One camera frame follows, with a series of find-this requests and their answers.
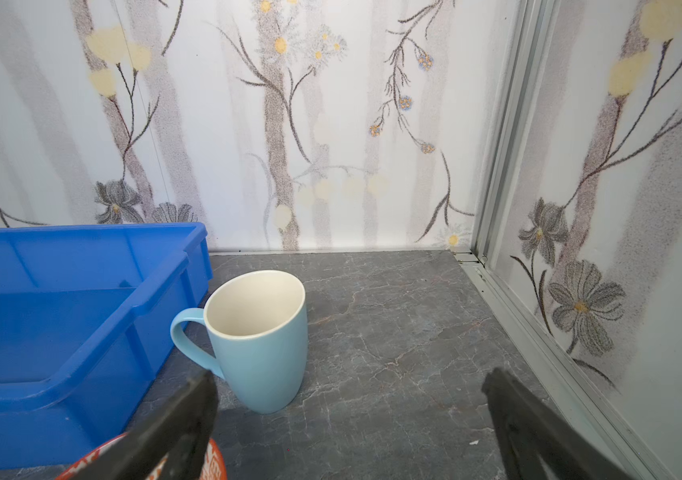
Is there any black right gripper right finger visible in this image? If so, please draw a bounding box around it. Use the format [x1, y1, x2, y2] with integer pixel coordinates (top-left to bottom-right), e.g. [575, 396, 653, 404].
[482, 368, 629, 479]

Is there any blue plastic bin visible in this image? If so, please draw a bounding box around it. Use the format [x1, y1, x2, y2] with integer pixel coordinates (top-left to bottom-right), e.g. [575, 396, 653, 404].
[0, 223, 212, 470]

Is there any red patterned small bowl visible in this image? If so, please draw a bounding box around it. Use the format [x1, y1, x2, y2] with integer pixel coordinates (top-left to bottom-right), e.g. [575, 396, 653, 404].
[56, 433, 227, 480]

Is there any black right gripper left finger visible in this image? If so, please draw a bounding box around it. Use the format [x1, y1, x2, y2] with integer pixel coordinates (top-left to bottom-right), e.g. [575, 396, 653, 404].
[73, 372, 219, 479]

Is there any aluminium corner frame post right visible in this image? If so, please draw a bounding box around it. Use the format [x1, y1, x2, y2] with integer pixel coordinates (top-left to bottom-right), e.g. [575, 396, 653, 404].
[470, 1, 559, 264]

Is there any light blue ceramic mug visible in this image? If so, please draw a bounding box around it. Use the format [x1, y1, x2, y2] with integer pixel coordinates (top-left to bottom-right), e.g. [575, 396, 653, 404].
[170, 270, 308, 414]

